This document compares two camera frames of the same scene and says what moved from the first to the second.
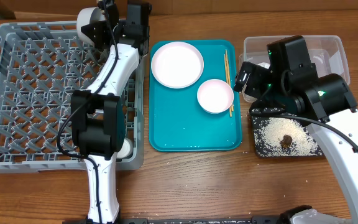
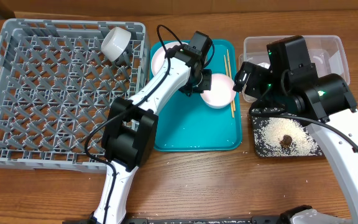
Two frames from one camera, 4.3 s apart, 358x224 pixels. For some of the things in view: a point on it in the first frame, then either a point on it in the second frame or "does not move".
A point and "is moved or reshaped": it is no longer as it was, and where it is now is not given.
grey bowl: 84,17 is moved or reshaped
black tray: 279,136 does not move
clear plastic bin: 327,54 does not move
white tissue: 266,65 does not move
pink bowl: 215,96 is moved or reshaped
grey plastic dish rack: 35,69 does not move
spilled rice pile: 267,133 does not move
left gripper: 101,38 → 207,84
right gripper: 245,78 does not move
